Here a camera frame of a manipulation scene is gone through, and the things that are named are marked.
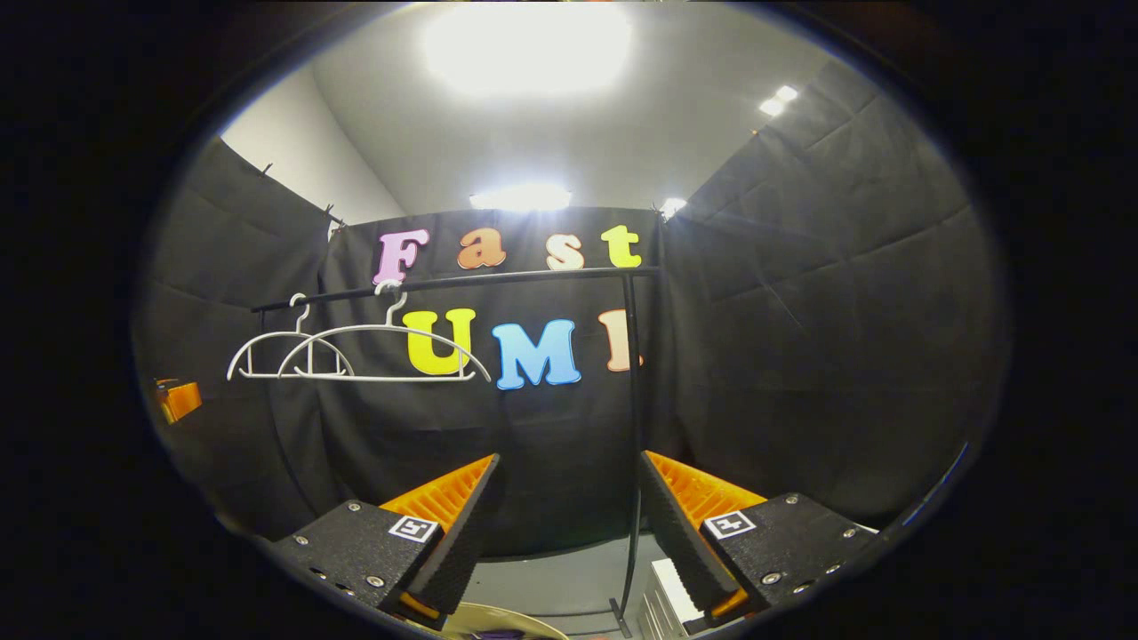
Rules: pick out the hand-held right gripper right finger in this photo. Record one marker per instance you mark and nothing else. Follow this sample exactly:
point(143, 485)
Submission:
point(685, 542)

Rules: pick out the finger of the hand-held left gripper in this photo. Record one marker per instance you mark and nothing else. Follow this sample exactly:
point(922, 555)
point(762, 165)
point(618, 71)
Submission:
point(182, 400)

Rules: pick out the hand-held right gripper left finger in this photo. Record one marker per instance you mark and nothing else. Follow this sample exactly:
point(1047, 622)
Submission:
point(458, 542)

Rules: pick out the beige laundry hamper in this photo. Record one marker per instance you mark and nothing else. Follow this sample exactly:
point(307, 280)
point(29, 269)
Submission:
point(533, 622)

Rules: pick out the white clothes hanger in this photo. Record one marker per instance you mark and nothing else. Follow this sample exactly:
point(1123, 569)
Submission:
point(400, 379)
point(267, 375)

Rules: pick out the black clothes rack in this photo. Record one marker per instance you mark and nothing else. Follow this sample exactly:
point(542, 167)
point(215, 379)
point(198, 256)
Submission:
point(533, 274)

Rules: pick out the white storage box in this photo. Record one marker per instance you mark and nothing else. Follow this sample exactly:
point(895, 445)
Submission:
point(667, 604)

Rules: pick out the black backdrop cloth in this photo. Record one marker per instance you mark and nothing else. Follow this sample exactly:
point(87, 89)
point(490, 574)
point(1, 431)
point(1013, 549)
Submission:
point(800, 311)

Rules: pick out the small ceiling light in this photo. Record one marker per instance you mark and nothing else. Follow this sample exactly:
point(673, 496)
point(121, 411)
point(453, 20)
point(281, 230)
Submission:
point(673, 207)
point(778, 100)

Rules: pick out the long ceiling light strip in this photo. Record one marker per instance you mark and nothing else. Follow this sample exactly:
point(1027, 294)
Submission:
point(520, 197)

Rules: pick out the large ceiling light panel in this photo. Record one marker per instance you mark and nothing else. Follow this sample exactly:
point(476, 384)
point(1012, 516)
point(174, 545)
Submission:
point(529, 49)

